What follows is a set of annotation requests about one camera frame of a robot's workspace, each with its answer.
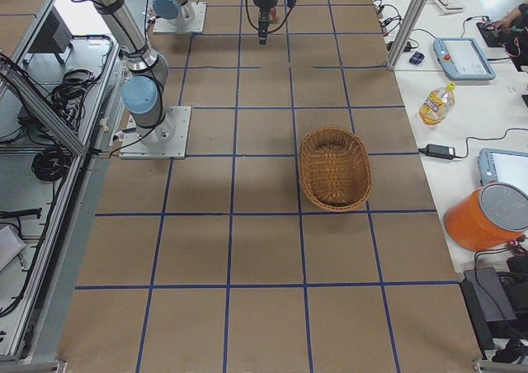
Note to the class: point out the grey control box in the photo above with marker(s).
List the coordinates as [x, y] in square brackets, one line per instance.
[54, 37]

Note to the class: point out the black joystick controller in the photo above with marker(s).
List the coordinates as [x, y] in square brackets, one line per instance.
[492, 35]

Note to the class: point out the blue teach pendant far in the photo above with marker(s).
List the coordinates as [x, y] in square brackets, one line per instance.
[462, 59]

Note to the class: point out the operator hand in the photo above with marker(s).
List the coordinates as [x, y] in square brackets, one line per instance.
[506, 22]

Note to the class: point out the blue teach pendant near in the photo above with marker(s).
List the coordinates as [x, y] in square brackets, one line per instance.
[497, 165]

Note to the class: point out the orange bucket with grey lid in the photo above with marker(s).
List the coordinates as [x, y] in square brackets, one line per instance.
[492, 214]

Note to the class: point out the woven wicker basket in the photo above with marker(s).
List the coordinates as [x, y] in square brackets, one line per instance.
[334, 169]

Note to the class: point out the small dark blue pouch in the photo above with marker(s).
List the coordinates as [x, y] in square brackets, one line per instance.
[417, 58]

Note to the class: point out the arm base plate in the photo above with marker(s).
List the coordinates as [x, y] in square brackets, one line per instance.
[172, 18]
[168, 140]

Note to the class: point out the black power adapter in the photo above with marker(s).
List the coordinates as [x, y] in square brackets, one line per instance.
[438, 151]

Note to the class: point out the yellow juice bottle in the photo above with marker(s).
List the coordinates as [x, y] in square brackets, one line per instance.
[438, 104]

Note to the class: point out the blue teach pendant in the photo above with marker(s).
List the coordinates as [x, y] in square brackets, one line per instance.
[462, 59]
[497, 165]

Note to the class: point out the aluminium frame post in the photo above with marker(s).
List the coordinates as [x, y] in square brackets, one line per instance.
[409, 21]

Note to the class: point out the black electronics box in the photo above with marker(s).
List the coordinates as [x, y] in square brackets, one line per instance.
[489, 309]

